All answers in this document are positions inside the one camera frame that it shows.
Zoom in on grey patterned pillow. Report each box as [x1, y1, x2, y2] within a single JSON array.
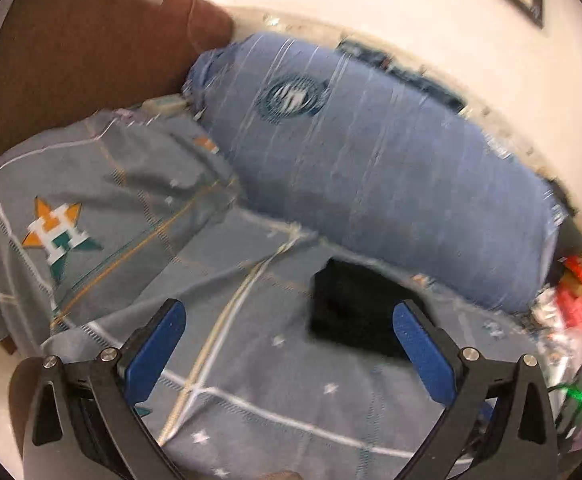
[[0, 110, 240, 356]]

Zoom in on blue plaid pillow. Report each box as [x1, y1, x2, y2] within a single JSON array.
[[184, 32, 564, 312]]

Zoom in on grey patterned bed sheet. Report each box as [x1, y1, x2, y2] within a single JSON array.
[[40, 199, 562, 480]]

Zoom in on brown headboard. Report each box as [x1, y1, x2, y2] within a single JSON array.
[[0, 0, 235, 356]]

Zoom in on black pants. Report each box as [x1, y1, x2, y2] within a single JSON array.
[[308, 258, 431, 360]]

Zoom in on red and white clothes pile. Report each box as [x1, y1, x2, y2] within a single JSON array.
[[531, 256, 582, 384]]

